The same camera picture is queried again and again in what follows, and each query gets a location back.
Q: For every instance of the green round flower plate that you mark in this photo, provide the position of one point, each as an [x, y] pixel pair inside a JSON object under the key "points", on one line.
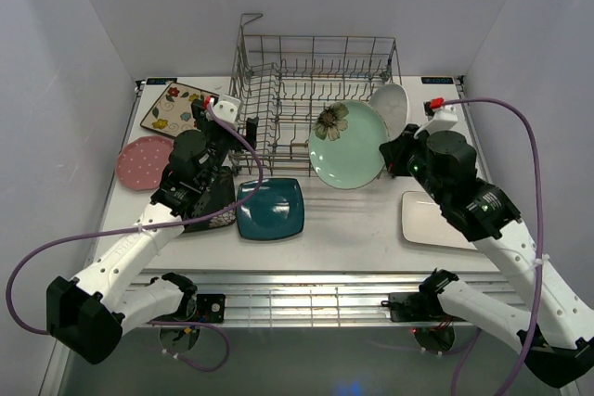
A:
{"points": [[344, 144]]}

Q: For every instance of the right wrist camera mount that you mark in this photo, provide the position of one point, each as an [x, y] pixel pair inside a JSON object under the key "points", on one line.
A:
{"points": [[441, 117]]}

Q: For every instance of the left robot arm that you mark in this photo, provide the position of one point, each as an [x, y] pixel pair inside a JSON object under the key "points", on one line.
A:
{"points": [[91, 312]]}

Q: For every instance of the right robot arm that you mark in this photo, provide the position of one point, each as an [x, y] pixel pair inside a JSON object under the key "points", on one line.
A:
{"points": [[443, 163]]}

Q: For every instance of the teal square plate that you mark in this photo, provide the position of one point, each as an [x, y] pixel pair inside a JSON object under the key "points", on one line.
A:
{"points": [[276, 211]]}

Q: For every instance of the white rectangular plate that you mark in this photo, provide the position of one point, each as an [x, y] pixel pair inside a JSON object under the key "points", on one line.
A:
{"points": [[423, 223]]}

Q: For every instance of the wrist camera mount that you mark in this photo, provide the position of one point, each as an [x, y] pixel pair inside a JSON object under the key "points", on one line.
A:
{"points": [[224, 108], [441, 117]]}

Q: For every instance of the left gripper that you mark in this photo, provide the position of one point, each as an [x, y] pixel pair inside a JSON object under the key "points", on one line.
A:
{"points": [[238, 143]]}

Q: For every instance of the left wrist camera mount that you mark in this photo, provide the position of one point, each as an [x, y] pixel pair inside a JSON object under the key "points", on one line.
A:
{"points": [[224, 108]]}

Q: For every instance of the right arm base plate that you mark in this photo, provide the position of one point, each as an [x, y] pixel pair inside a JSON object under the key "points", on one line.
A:
{"points": [[411, 307]]}

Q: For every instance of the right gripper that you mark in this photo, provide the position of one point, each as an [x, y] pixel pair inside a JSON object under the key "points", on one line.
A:
{"points": [[394, 151]]}

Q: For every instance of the cream square flower plate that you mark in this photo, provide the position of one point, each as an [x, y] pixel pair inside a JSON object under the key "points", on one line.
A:
{"points": [[171, 114]]}

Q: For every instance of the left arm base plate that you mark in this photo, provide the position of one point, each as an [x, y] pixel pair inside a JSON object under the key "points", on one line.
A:
{"points": [[209, 309]]}

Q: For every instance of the white oval plate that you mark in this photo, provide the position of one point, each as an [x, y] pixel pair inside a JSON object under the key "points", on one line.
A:
{"points": [[391, 102]]}

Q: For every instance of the blue label right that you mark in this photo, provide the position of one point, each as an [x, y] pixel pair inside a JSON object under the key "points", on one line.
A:
{"points": [[436, 80]]}

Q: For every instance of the aluminium table frame rail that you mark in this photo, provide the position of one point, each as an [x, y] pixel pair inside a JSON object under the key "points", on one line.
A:
{"points": [[308, 300]]}

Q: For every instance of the grey wire dish rack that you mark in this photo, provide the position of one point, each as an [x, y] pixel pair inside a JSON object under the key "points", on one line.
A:
{"points": [[285, 80]]}

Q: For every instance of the pink dotted round plate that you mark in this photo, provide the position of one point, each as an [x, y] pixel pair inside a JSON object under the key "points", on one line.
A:
{"points": [[140, 164]]}

